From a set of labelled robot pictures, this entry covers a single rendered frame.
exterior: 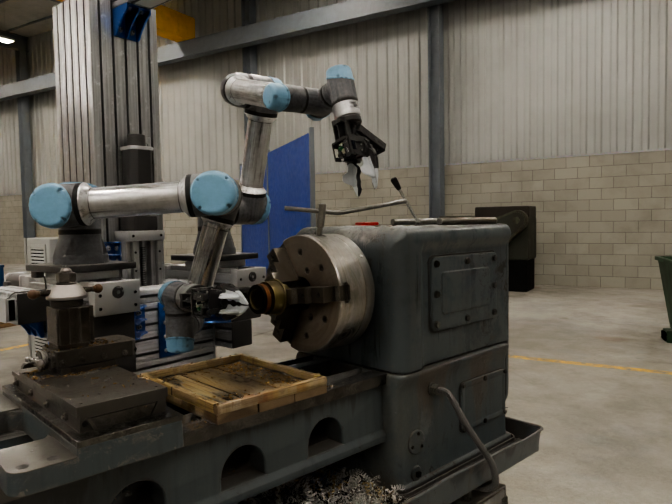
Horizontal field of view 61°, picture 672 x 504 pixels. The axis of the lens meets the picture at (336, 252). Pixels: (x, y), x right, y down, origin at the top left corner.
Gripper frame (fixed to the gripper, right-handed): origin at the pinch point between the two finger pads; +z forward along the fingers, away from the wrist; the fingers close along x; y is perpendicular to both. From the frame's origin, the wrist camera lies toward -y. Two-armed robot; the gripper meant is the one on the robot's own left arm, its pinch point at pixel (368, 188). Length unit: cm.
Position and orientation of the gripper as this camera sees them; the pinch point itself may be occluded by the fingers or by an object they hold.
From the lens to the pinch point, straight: 159.0
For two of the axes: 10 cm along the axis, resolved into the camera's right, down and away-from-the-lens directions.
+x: 6.6, -2.3, -7.1
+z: 1.9, 9.7, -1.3
